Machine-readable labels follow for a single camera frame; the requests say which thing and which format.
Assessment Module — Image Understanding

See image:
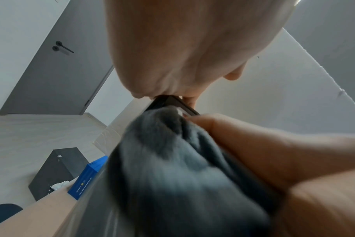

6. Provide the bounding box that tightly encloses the person's right hand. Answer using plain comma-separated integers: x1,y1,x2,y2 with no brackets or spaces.
186,113,355,237

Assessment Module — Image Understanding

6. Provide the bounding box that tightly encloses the person's left hand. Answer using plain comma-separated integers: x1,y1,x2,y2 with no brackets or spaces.
104,0,301,107

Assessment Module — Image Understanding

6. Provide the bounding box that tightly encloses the grey cleaning cloth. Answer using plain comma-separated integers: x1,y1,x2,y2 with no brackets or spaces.
107,105,280,237

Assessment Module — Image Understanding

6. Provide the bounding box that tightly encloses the black device with blue light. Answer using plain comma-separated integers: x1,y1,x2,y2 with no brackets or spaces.
57,94,202,237

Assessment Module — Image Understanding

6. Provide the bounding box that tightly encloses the grey door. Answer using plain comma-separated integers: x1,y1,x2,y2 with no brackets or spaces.
0,0,115,116

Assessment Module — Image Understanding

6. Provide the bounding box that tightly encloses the small blue plastic box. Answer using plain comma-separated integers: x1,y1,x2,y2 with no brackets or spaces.
67,155,109,200

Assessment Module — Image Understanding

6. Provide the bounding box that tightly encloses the black floor box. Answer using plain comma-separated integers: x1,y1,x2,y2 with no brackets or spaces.
28,147,90,201

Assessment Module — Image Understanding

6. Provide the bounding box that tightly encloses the crumpled white tissue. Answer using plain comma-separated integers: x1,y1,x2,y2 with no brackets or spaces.
48,180,71,192

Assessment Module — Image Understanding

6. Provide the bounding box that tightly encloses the dark blue waste bin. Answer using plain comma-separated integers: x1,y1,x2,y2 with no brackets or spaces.
0,203,24,229

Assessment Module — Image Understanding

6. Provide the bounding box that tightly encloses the black door handle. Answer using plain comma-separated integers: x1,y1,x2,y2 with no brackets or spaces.
52,41,75,54

